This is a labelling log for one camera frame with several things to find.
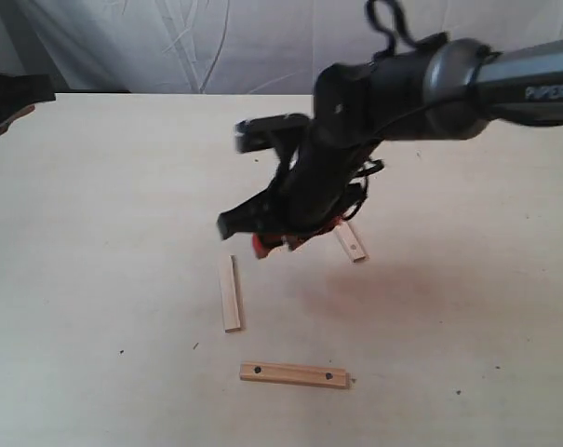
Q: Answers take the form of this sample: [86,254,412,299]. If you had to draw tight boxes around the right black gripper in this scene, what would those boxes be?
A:
[216,62,383,260]

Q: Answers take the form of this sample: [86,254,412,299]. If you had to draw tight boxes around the wood strip with dots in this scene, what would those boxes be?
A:
[239,361,351,389]
[334,222,368,263]

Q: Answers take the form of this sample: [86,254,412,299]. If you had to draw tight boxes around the plain wood strip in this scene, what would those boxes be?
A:
[218,254,242,332]

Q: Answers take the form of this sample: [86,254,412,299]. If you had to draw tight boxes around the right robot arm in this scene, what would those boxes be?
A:
[217,39,563,258]

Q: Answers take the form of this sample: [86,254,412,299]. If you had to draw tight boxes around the white backdrop cloth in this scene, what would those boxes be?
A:
[0,0,563,96]

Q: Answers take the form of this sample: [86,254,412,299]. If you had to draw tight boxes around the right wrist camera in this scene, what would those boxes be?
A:
[235,114,310,154]

